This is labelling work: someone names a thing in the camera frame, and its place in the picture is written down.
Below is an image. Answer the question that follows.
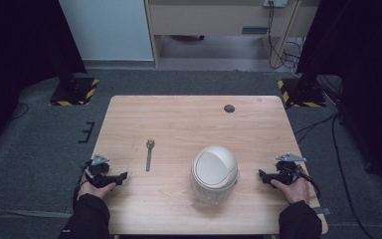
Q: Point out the black curtain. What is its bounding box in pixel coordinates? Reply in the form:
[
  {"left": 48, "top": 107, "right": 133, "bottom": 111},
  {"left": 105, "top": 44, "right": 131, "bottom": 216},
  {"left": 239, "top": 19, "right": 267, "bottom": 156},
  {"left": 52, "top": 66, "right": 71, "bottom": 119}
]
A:
[
  {"left": 295, "top": 0, "right": 382, "bottom": 200},
  {"left": 0, "top": 0, "right": 88, "bottom": 157}
]

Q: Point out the metal spoon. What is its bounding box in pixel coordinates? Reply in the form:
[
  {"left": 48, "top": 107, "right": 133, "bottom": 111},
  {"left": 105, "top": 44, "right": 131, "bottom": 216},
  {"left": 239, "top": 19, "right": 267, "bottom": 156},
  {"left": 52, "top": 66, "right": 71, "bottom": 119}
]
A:
[{"left": 145, "top": 137, "right": 156, "bottom": 173}]

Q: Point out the black thin floor cable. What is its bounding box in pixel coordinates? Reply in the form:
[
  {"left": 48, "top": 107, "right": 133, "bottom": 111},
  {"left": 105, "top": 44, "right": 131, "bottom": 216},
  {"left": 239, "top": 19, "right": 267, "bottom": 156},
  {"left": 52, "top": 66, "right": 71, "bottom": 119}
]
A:
[{"left": 10, "top": 102, "right": 31, "bottom": 121}]

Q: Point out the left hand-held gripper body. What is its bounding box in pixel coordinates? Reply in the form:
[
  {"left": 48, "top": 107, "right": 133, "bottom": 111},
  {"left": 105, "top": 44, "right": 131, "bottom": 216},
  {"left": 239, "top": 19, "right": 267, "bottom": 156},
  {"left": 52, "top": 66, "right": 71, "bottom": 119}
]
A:
[{"left": 84, "top": 153, "right": 120, "bottom": 189}]

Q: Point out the person's right hand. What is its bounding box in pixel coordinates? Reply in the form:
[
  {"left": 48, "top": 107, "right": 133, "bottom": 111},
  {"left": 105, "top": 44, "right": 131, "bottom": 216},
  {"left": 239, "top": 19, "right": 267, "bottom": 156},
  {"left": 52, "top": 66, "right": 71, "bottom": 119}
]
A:
[{"left": 270, "top": 176, "right": 312, "bottom": 205}]

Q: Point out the black cable bundle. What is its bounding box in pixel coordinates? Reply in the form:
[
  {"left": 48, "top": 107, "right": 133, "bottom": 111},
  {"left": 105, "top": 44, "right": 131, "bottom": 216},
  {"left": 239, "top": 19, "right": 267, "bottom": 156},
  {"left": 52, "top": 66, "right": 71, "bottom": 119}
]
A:
[{"left": 266, "top": 1, "right": 303, "bottom": 71}]

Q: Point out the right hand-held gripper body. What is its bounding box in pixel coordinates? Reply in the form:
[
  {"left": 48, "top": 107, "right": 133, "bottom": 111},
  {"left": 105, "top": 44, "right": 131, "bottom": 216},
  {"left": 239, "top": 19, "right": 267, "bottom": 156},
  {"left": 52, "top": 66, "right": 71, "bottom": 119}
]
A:
[{"left": 268, "top": 152, "right": 308, "bottom": 187}]

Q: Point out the white cabinet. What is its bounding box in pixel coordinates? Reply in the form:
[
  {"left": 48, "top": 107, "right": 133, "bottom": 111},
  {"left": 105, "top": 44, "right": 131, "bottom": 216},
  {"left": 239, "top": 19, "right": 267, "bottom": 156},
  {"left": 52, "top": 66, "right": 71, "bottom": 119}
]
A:
[{"left": 58, "top": 0, "right": 155, "bottom": 63}]

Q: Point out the white swing-lid trash can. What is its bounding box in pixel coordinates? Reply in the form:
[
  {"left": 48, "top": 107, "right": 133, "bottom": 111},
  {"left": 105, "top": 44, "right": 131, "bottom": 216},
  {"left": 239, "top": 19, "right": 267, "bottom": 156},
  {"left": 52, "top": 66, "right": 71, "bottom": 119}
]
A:
[{"left": 189, "top": 145, "right": 240, "bottom": 206}]

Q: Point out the grey strap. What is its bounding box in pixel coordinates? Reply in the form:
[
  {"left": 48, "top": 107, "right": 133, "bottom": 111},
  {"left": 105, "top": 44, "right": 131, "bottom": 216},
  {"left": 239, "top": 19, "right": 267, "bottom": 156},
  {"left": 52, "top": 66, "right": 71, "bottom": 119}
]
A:
[{"left": 312, "top": 206, "right": 333, "bottom": 216}]

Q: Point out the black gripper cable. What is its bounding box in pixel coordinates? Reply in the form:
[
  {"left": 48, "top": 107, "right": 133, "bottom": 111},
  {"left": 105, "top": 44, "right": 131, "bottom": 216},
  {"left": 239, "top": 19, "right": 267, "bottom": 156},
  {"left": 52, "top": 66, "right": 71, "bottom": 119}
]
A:
[
  {"left": 72, "top": 160, "right": 94, "bottom": 209},
  {"left": 296, "top": 165, "right": 322, "bottom": 201}
]

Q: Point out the person's left hand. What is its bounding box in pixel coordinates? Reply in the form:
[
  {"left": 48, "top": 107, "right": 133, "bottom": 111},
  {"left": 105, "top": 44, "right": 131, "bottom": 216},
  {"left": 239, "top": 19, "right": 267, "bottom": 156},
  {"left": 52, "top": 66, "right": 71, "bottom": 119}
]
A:
[{"left": 77, "top": 173, "right": 117, "bottom": 201}]

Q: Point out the black stand base striped tape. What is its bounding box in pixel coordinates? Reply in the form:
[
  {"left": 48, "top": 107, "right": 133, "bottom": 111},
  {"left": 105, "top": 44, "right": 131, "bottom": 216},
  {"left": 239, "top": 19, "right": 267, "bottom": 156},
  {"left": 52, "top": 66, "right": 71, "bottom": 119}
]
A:
[
  {"left": 48, "top": 76, "right": 100, "bottom": 108},
  {"left": 277, "top": 77, "right": 327, "bottom": 109}
]

